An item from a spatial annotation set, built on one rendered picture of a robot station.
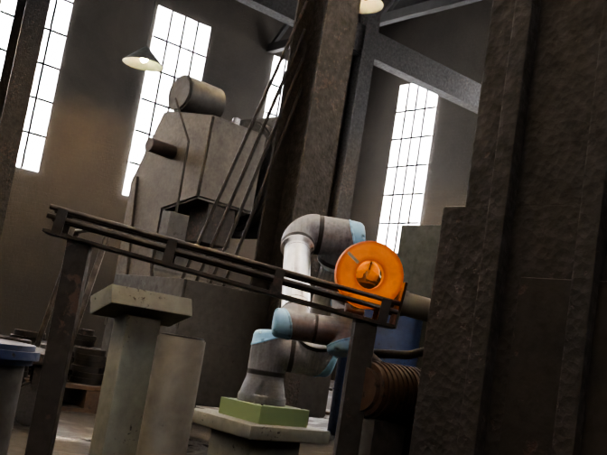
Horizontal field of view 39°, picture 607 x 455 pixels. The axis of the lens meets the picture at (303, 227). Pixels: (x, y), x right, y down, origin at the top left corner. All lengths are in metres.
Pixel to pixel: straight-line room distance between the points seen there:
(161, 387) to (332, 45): 3.67
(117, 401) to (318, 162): 3.28
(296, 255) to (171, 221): 4.98
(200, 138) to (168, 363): 5.57
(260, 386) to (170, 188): 5.21
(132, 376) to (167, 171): 5.67
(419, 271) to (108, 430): 3.96
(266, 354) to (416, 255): 3.43
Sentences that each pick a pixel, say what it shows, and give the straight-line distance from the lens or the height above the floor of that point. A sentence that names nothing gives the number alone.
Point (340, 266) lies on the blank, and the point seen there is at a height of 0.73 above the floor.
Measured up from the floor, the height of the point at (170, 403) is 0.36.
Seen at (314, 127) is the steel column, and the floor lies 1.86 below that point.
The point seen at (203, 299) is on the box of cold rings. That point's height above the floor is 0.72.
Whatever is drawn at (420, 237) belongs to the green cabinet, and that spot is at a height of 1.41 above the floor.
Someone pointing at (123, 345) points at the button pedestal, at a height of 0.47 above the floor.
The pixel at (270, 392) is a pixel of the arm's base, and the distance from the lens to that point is 2.65.
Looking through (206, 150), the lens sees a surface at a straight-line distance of 7.50.
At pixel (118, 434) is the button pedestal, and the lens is 2.27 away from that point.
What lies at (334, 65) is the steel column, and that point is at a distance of 5.46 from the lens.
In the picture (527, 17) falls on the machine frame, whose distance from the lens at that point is 1.79.
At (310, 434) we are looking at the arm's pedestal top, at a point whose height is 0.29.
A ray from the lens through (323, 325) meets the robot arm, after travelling 2.18.
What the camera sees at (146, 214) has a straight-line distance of 7.94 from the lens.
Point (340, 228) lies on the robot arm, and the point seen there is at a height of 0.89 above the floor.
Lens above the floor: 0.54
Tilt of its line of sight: 8 degrees up
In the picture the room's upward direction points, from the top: 9 degrees clockwise
